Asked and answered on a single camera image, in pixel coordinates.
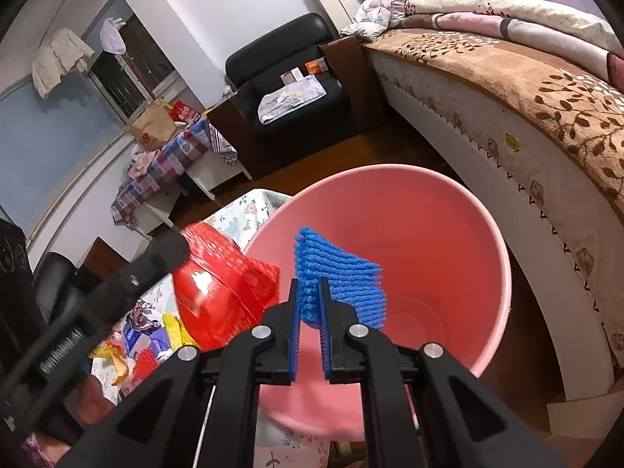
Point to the black chair at left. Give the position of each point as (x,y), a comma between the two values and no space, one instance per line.
(58,284)

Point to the purple plastic bag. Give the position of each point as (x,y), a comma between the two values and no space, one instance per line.
(143,328)

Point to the folded newspaper on armchair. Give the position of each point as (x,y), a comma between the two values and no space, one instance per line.
(289,99)

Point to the red snack wrapper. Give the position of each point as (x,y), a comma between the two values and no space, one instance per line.
(220,292)

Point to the rolled quilt on bed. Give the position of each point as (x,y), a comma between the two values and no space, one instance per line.
(554,28)

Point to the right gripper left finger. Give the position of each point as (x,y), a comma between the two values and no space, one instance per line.
(198,409)

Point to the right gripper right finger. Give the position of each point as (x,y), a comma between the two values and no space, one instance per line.
(422,408)

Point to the blue foam net sleeve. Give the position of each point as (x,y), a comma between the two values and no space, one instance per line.
(352,280)

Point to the red foam net sleeve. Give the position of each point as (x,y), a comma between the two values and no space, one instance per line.
(145,365)

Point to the person's left hand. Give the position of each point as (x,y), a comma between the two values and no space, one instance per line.
(88,406)

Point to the bed with brown blanket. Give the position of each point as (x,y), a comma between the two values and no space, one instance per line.
(540,142)

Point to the hanging beige jacket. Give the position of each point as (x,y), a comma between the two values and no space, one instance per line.
(66,52)

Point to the black leather armchair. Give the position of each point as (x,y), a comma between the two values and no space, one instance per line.
(266,65)

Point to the checkered cloth side table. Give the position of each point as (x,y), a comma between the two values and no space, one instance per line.
(199,138)

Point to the brown paper bag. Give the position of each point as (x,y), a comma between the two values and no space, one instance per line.
(153,128)

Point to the yellow plastic wrapper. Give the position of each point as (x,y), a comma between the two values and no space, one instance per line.
(113,349)

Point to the pink plastic trash bucket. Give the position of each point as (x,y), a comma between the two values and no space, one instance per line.
(445,268)

